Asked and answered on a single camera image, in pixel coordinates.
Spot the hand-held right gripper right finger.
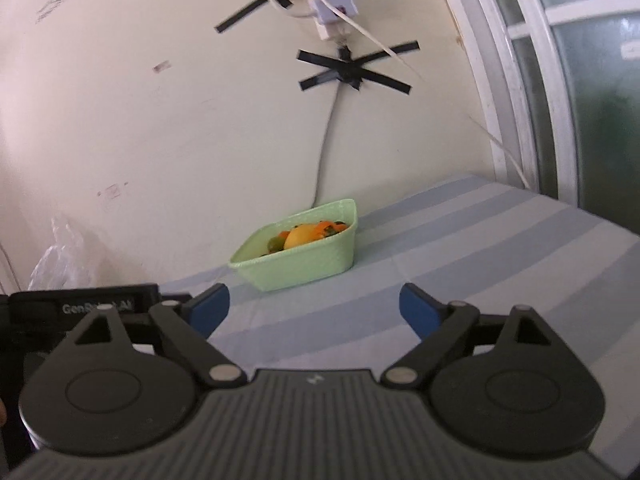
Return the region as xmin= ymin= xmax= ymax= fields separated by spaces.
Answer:
xmin=380 ymin=283 xmax=569 ymax=389

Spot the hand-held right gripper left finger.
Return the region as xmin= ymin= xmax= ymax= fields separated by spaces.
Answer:
xmin=62 ymin=283 xmax=249 ymax=389

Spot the pile of small toy fruits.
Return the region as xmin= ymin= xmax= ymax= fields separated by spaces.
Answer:
xmin=266 ymin=220 xmax=349 ymax=256

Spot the light green plastic basket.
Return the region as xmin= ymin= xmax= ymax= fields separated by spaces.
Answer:
xmin=228 ymin=198 xmax=359 ymax=292

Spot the small orange tangerine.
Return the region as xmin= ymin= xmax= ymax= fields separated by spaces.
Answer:
xmin=314 ymin=221 xmax=349 ymax=241

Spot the clear plastic bag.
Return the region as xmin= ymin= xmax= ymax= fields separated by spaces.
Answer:
xmin=27 ymin=211 xmax=127 ymax=292

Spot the striped bedsheet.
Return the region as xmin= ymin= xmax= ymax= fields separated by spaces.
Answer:
xmin=157 ymin=172 xmax=640 ymax=479

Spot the white power strip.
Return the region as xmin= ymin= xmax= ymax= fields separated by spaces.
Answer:
xmin=301 ymin=0 xmax=359 ymax=42

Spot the grey power cable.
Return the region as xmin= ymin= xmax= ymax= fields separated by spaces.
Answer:
xmin=311 ymin=77 xmax=347 ymax=207

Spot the white window frame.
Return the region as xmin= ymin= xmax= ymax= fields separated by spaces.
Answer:
xmin=424 ymin=0 xmax=640 ymax=222

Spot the thin white cable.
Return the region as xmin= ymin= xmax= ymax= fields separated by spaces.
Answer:
xmin=302 ymin=0 xmax=532 ymax=189

